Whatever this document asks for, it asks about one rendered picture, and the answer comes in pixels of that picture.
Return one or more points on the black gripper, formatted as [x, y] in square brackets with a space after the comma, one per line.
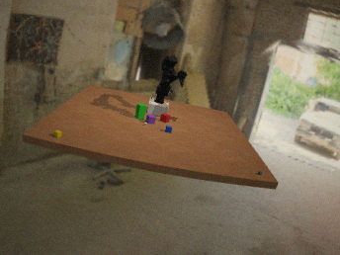
[181, 75]

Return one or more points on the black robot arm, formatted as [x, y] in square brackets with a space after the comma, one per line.
[168, 64]

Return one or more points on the purple cube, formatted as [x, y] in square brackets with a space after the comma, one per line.
[150, 119]

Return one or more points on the red block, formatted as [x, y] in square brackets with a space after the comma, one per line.
[165, 118]

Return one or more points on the blue block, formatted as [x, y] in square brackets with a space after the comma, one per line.
[168, 129]

